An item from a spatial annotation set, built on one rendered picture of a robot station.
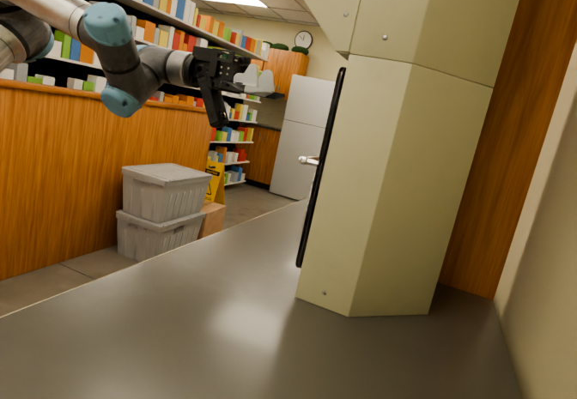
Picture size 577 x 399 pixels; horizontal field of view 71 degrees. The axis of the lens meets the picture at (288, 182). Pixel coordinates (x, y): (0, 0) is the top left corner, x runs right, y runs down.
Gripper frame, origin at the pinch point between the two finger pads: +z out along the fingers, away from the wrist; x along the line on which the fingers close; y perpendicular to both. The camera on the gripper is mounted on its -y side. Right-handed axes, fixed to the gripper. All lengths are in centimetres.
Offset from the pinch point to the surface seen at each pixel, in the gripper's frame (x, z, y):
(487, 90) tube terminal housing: 7.9, 39.2, 8.9
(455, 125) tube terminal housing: 4.2, 35.4, 1.3
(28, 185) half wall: 86, -180, -75
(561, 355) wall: -9, 58, -29
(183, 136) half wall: 226, -179, -44
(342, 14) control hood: -5.0, 12.3, 16.2
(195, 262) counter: -6.5, -7.5, -37.2
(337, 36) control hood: -5.0, 12.2, 12.3
